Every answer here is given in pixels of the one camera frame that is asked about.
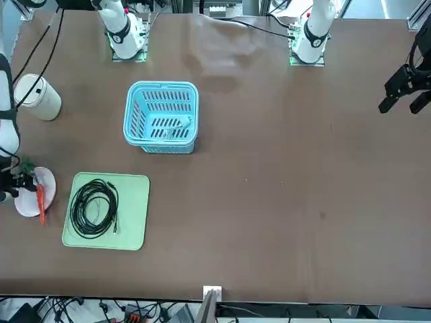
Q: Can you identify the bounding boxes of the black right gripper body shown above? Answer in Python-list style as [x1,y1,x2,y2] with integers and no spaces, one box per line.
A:
[0,157,20,194]

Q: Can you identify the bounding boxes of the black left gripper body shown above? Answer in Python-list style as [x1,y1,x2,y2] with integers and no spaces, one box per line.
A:
[406,23,431,74]

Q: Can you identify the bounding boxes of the orange toy carrot green leaves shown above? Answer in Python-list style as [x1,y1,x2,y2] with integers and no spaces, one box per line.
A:
[18,155,47,227]

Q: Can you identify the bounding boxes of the white charger with cable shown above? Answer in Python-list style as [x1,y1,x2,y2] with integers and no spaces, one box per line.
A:
[160,115,193,141]

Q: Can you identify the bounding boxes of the pink plate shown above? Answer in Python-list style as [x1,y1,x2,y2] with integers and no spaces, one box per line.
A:
[14,167,57,218]

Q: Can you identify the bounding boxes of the green tray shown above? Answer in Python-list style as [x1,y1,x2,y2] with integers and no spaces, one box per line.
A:
[61,172,151,252]

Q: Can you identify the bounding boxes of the blue plastic basket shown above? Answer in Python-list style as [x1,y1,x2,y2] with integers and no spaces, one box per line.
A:
[123,80,199,155]

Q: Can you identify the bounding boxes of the cream small trash bin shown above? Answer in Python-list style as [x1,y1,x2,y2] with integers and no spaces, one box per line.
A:
[13,73,63,121]

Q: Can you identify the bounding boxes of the red black power strip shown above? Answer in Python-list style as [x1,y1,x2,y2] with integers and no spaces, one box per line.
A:
[123,304,151,323]

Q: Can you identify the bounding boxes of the black coiled cable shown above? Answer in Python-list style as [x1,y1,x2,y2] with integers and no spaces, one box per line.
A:
[69,179,119,238]

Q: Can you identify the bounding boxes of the black left base cable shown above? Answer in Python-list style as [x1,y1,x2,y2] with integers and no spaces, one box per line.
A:
[215,18,298,40]

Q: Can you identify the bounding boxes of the aluminium profile post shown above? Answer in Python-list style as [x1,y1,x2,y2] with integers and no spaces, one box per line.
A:
[195,285,223,323]

